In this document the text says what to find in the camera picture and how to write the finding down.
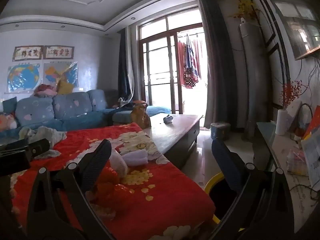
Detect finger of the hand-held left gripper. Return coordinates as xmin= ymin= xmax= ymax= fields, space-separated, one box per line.
xmin=24 ymin=138 xmax=50 ymax=160

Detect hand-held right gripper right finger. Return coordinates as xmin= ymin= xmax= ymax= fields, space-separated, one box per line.
xmin=211 ymin=138 xmax=295 ymax=240

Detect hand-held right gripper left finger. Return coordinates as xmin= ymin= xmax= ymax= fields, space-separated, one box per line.
xmin=26 ymin=139 xmax=115 ymax=240

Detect yellow bin with black liner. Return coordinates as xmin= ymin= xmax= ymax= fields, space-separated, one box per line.
xmin=204 ymin=172 xmax=247 ymax=232

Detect grey-green crumpled cloth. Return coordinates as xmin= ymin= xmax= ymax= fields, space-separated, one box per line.
xmin=19 ymin=126 xmax=67 ymax=159

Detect blue storage box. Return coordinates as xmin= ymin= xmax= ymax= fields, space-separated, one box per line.
xmin=210 ymin=122 xmax=231 ymax=140

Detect orange printed cushion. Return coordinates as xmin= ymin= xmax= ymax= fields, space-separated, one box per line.
xmin=0 ymin=112 xmax=19 ymax=132

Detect dark teal cushion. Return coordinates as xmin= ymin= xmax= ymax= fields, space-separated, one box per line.
xmin=0 ymin=97 xmax=18 ymax=113

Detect blue patterned sofa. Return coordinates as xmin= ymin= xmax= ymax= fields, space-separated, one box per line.
xmin=0 ymin=89 xmax=173 ymax=140

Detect pile of red clothes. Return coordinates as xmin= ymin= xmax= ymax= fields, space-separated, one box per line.
xmin=34 ymin=84 xmax=57 ymax=98

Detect wooden coffee table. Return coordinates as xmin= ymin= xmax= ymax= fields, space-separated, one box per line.
xmin=144 ymin=114 xmax=203 ymax=169

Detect dark blue clothing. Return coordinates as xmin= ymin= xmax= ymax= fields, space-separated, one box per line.
xmin=112 ymin=101 xmax=140 ymax=111

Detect brown paper bag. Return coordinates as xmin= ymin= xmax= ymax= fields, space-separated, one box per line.
xmin=132 ymin=100 xmax=152 ymax=129

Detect yellow pillow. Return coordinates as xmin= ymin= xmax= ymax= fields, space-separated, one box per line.
xmin=57 ymin=80 xmax=75 ymax=95

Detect red floral blanket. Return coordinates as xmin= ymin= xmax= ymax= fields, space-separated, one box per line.
xmin=10 ymin=122 xmax=217 ymax=240

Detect white paper roll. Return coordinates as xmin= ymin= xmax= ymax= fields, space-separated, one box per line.
xmin=276 ymin=109 xmax=288 ymax=136

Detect clear plastic bag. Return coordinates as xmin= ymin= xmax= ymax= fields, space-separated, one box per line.
xmin=286 ymin=149 xmax=309 ymax=177

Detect world map poster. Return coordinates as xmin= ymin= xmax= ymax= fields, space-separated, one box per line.
xmin=6 ymin=64 xmax=41 ymax=93

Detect country map poster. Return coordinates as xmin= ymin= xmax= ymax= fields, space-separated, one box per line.
xmin=43 ymin=61 xmax=79 ymax=88

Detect white printed board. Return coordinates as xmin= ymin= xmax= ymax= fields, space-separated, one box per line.
xmin=301 ymin=132 xmax=320 ymax=185

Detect grey standing air conditioner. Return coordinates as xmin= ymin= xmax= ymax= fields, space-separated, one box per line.
xmin=237 ymin=17 xmax=273 ymax=135

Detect dark blue curtain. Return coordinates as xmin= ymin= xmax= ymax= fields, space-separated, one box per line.
xmin=117 ymin=26 xmax=139 ymax=104

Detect orange red book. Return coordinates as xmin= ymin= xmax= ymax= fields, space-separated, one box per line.
xmin=302 ymin=115 xmax=320 ymax=140

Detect framed calligraphy scroll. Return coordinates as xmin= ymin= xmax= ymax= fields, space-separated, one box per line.
xmin=44 ymin=45 xmax=75 ymax=60
xmin=12 ymin=46 xmax=44 ymax=62

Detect grey curtain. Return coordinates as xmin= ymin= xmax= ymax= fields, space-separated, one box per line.
xmin=199 ymin=0 xmax=238 ymax=130

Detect red berry branch decoration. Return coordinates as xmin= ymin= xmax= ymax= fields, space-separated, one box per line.
xmin=281 ymin=80 xmax=303 ymax=108

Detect brown framed glass door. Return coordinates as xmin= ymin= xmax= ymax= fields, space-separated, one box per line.
xmin=136 ymin=9 xmax=208 ymax=117

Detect hanging laundry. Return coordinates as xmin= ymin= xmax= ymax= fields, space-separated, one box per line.
xmin=177 ymin=34 xmax=204 ymax=89

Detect yellow artificial flowers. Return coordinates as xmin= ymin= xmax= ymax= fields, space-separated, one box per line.
xmin=234 ymin=0 xmax=260 ymax=19

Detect black cable loop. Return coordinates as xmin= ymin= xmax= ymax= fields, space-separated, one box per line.
xmin=299 ymin=103 xmax=313 ymax=130

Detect dangling black cables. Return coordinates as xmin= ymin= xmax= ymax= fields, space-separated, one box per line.
xmin=295 ymin=55 xmax=320 ymax=100

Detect wall mounted television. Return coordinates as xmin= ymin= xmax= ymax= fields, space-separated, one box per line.
xmin=272 ymin=0 xmax=320 ymax=60

